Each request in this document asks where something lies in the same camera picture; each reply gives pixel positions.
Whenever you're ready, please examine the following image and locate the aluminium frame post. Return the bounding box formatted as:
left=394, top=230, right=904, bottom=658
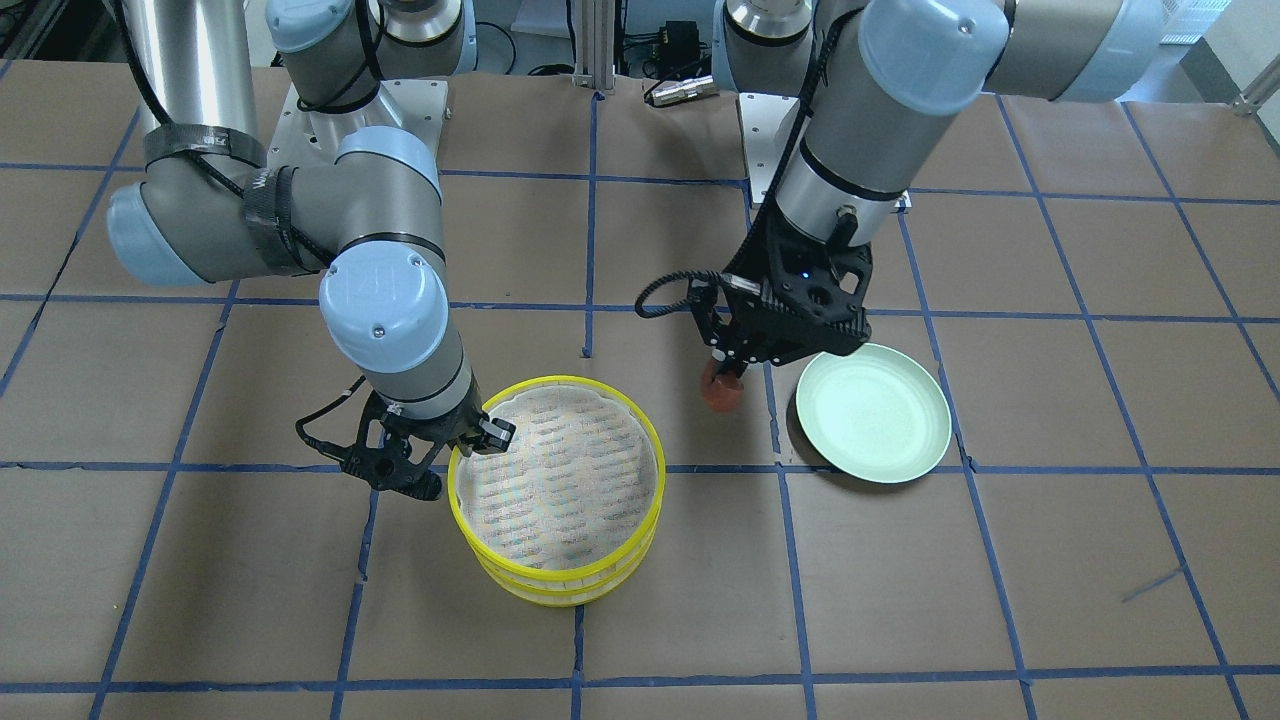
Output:
left=567, top=1, right=622, bottom=95

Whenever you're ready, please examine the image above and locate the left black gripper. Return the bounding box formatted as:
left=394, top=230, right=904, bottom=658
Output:
left=687, top=205, right=873, bottom=383

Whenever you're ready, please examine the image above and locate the yellow steamer layer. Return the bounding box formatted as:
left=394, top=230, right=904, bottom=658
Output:
left=448, top=375, right=666, bottom=579
left=463, top=525, right=657, bottom=609

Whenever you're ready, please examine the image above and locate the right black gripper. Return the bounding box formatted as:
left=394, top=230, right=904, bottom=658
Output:
left=340, top=386, right=517, bottom=501

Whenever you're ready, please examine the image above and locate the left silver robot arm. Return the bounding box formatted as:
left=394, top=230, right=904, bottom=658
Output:
left=684, top=1, right=1164, bottom=391

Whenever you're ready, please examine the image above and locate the brown bun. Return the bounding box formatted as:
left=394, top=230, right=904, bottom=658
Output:
left=699, top=357, right=744, bottom=413

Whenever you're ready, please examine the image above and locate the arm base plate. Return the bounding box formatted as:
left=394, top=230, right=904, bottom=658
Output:
left=266, top=79, right=451, bottom=190
left=739, top=92, right=913, bottom=213

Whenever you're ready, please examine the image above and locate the light green plate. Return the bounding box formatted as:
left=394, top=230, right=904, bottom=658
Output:
left=794, top=343, right=952, bottom=484

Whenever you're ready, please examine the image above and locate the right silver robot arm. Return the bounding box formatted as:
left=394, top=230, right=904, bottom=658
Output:
left=108, top=1, right=515, bottom=501

